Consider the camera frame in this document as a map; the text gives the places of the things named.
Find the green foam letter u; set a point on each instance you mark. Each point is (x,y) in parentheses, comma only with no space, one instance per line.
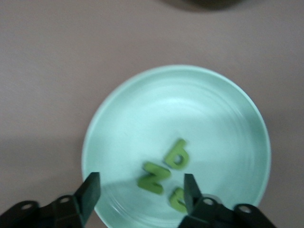
(173,202)

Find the green foam letter N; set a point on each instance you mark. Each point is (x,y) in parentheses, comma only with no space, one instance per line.
(154,177)

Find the green foam letter b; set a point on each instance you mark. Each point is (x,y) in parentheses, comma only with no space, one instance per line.
(178,143)

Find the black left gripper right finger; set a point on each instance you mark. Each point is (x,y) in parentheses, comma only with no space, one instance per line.
(192,194)

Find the light green plate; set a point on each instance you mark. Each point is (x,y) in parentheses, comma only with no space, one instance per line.
(166,114)

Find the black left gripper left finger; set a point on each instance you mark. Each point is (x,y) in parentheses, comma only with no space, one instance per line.
(90,192)

